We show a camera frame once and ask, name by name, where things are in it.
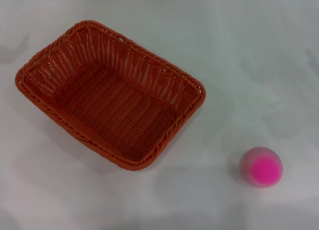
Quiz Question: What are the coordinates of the orange woven rectangular basket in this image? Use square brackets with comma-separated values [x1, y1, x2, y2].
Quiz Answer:
[14, 20, 207, 172]

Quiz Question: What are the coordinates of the pink fuzzy ball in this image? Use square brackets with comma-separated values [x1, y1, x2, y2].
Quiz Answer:
[239, 146, 284, 189]

